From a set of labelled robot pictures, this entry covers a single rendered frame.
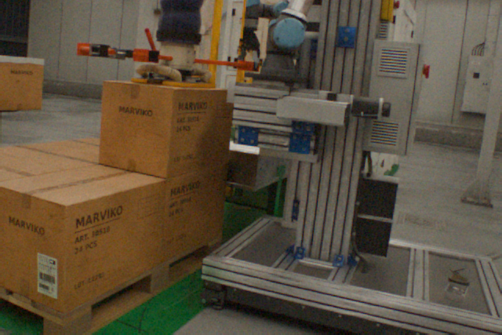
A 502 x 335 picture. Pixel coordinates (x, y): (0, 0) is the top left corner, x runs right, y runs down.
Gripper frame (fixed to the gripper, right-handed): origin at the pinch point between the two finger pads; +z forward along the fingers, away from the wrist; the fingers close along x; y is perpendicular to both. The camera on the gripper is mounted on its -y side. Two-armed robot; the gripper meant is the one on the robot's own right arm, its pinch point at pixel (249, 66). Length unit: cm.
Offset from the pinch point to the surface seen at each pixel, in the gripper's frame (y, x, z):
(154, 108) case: 60, -16, 23
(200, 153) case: 32, -7, 45
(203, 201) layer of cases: 25, -7, 70
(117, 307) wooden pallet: 86, -10, 105
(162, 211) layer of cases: 61, -7, 68
